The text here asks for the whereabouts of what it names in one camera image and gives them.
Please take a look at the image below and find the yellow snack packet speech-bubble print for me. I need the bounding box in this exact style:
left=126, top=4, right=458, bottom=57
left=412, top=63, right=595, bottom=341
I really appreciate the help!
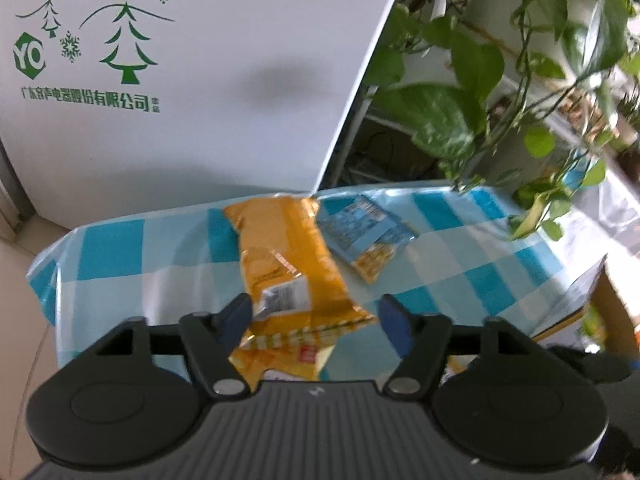
left=227, top=332, right=341, bottom=381

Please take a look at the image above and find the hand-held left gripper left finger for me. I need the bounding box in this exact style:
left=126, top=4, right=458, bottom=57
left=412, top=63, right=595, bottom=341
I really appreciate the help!
left=92, top=292, right=256, bottom=401

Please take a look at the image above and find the white printed cardboard box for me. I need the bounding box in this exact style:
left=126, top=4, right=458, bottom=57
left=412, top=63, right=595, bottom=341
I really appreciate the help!
left=530, top=255, right=640, bottom=361

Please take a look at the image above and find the blue snack packet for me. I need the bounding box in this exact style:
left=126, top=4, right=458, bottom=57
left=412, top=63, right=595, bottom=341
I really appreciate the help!
left=315, top=195, right=418, bottom=283

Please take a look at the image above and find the large orange snack packet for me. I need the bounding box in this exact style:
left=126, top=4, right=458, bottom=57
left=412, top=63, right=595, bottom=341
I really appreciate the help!
left=222, top=195, right=378, bottom=351

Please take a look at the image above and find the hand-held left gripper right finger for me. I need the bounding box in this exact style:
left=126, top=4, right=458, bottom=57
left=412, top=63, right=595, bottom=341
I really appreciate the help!
left=376, top=294, right=541, bottom=402

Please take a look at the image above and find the white refrigerator with green print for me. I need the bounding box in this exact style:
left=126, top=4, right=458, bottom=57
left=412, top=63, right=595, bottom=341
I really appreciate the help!
left=0, top=0, right=413, bottom=233

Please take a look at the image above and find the clear plastic sheet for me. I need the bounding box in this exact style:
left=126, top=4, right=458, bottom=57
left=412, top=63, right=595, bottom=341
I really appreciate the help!
left=570, top=160, right=640, bottom=271

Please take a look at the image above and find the green pothos plant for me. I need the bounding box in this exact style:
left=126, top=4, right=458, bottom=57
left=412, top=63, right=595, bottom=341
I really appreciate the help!
left=362, top=0, right=640, bottom=241

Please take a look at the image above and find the white metal plant stand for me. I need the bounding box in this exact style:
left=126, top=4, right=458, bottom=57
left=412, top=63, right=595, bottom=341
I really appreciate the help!
left=325, top=85, right=381, bottom=191

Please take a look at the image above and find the blue checkered tablecloth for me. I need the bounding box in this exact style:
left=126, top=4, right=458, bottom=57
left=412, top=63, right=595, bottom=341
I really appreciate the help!
left=27, top=180, right=608, bottom=376

